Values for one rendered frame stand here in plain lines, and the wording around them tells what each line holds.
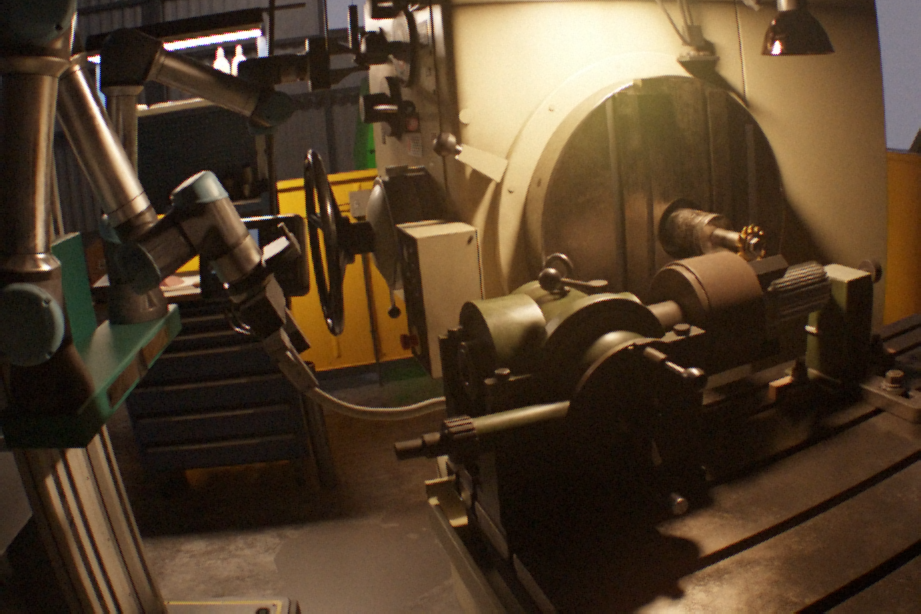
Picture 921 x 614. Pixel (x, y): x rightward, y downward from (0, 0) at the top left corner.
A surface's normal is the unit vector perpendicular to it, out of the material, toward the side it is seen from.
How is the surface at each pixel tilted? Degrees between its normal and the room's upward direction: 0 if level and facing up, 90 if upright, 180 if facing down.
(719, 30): 90
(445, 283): 90
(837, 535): 0
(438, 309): 90
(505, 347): 58
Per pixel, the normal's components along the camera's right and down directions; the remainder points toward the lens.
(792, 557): -0.09, -0.98
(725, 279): 0.13, -0.68
